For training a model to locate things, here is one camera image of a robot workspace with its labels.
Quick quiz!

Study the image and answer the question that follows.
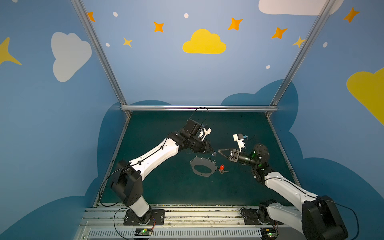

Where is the red key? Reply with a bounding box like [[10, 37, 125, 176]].
[[219, 165, 228, 174]]

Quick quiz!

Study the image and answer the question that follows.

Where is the grey oval keyring plate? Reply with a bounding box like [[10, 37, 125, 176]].
[[190, 157, 218, 178]]

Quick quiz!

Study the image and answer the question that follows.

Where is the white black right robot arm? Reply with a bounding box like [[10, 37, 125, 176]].
[[219, 144, 349, 240]]

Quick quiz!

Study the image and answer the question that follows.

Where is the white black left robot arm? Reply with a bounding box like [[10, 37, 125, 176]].
[[111, 119, 214, 225]]

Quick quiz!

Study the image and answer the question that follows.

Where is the right controller board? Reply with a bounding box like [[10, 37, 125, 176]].
[[261, 228, 279, 240]]

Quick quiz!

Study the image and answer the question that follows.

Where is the controller board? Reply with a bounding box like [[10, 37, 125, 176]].
[[261, 228, 279, 240], [134, 229, 153, 237]]

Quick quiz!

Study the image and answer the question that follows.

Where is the left controller board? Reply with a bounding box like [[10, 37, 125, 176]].
[[134, 229, 153, 237]]

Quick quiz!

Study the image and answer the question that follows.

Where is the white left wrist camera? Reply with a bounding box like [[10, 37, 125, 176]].
[[198, 126, 212, 141]]

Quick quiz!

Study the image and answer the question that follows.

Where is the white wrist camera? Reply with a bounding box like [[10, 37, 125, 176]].
[[233, 134, 248, 152], [198, 126, 212, 141]]

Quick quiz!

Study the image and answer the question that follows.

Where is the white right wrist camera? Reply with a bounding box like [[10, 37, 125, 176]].
[[233, 134, 248, 152]]

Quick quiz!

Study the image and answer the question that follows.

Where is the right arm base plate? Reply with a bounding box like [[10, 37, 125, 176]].
[[239, 208, 283, 225]]

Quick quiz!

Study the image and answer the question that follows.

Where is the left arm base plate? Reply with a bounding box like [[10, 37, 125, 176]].
[[123, 209, 165, 226]]

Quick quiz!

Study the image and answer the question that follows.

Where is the aluminium frame back rail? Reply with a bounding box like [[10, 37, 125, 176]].
[[120, 105, 278, 112]]

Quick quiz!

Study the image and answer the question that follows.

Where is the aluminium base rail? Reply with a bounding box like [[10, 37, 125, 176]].
[[74, 205, 305, 240]]

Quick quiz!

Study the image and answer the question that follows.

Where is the aluminium frame left post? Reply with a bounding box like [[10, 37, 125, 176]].
[[71, 0, 127, 109]]

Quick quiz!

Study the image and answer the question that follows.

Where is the aluminium frame post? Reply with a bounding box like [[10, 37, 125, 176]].
[[266, 0, 337, 119], [71, 0, 127, 109]]

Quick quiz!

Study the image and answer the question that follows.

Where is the aluminium frame right post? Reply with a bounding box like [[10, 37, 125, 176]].
[[266, 0, 337, 119]]

